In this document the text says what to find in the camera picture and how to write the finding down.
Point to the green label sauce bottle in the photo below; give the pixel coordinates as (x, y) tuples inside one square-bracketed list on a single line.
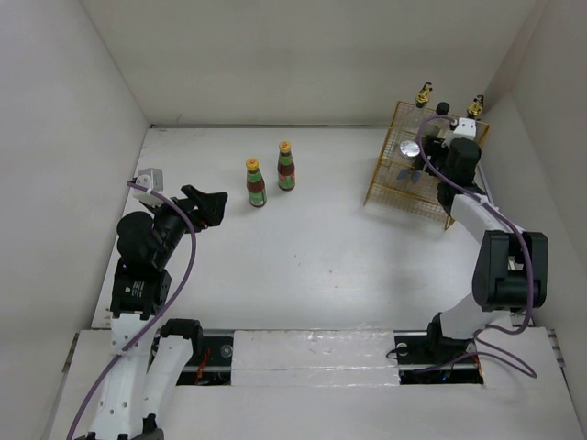
[(255, 184), (286, 167)]

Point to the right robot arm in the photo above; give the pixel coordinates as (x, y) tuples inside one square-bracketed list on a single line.
[(511, 271)]

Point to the white silver-lid jar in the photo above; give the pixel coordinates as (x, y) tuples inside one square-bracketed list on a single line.
[(409, 151)]

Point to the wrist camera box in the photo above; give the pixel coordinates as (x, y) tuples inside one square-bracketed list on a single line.
[(152, 180), (462, 127)]

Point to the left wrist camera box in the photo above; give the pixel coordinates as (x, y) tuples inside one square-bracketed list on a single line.
[(152, 180)]

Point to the glass bottle with dark sauce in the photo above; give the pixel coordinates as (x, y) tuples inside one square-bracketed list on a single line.
[(442, 109)]

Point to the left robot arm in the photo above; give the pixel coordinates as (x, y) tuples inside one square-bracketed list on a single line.
[(147, 352)]

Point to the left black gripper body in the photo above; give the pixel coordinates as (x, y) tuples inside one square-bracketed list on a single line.
[(172, 221)]

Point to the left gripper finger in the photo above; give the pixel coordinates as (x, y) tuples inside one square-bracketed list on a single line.
[(211, 216), (205, 200)]

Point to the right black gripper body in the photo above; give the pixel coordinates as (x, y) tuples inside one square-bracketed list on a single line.
[(433, 146)]

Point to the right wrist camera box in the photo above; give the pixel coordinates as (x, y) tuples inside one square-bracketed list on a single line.
[(462, 127)]

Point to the black cap red label bottle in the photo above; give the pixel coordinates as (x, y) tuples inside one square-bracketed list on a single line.
[(475, 109)]

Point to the gold wire rack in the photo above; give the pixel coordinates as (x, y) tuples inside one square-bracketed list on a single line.
[(420, 198)]

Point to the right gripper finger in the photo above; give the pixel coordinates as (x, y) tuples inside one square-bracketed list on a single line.
[(403, 174), (416, 176)]

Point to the clear glass pourer bottle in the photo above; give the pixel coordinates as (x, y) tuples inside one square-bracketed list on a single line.
[(422, 98)]

